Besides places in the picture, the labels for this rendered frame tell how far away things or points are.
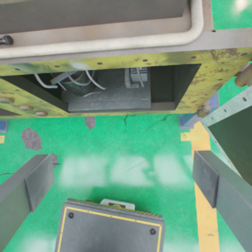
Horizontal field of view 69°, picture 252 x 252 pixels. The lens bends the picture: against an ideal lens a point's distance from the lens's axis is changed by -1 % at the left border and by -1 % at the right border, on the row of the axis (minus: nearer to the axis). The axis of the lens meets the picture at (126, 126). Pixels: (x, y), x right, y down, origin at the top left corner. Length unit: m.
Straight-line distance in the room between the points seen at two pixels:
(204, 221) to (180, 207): 0.20
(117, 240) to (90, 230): 0.19
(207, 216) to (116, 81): 1.26
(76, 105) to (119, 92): 0.21
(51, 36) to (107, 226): 1.17
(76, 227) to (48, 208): 0.50
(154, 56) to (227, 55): 0.15
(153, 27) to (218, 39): 0.13
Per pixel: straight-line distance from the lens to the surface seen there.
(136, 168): 1.58
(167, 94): 0.96
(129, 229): 1.35
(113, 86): 0.89
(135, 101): 0.85
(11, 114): 1.13
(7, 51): 0.49
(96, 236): 1.41
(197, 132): 1.63
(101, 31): 0.44
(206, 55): 0.44
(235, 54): 0.46
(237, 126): 0.69
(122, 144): 1.60
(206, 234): 1.74
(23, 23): 0.50
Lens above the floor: 1.58
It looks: 79 degrees down
